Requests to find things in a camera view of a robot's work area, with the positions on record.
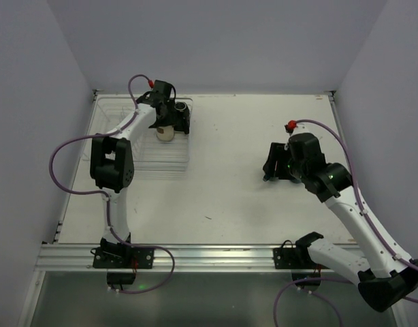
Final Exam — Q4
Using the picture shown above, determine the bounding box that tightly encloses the cream brown-banded cup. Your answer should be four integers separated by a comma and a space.
156, 125, 175, 142

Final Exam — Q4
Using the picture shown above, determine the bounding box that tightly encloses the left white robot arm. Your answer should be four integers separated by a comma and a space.
89, 76, 191, 246

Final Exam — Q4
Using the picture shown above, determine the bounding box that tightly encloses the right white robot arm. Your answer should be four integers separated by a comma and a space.
263, 132, 418, 312

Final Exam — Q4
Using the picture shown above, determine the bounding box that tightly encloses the black mug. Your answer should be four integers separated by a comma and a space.
171, 100, 191, 136

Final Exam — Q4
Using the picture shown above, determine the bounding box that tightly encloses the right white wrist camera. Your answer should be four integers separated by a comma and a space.
285, 120, 310, 137

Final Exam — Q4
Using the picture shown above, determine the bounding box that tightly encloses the white wire dish rack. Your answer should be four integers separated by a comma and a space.
89, 95, 191, 180

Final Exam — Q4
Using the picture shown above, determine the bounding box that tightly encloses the aluminium mounting rail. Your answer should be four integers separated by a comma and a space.
35, 242, 396, 273

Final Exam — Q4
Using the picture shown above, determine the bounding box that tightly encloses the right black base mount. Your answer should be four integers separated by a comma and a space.
272, 240, 321, 281

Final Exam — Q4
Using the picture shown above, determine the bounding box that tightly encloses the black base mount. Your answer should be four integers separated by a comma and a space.
90, 238, 155, 290
272, 240, 321, 281

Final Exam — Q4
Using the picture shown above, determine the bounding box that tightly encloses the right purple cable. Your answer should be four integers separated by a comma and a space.
273, 119, 418, 327

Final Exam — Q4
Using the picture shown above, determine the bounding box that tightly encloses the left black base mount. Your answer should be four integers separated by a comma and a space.
90, 238, 155, 290

